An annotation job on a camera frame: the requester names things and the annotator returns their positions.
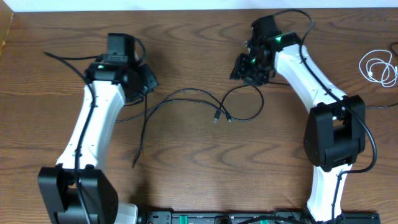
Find white USB cable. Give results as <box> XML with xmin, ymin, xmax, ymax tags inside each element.
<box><xmin>358</xmin><ymin>49</ymin><xmax>398</xmax><ymax>88</ymax></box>

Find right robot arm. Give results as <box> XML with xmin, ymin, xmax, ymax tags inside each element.
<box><xmin>230</xmin><ymin>14</ymin><xmax>381</xmax><ymax>223</ymax></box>

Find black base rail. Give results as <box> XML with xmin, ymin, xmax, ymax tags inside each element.
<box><xmin>136</xmin><ymin>210</ymin><xmax>381</xmax><ymax>224</ymax></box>

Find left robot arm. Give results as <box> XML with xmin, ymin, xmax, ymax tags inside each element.
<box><xmin>37</xmin><ymin>53</ymin><xmax>158</xmax><ymax>223</ymax></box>

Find cardboard side panel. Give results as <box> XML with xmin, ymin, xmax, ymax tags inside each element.
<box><xmin>0</xmin><ymin>0</ymin><xmax>14</xmax><ymax>55</ymax></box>

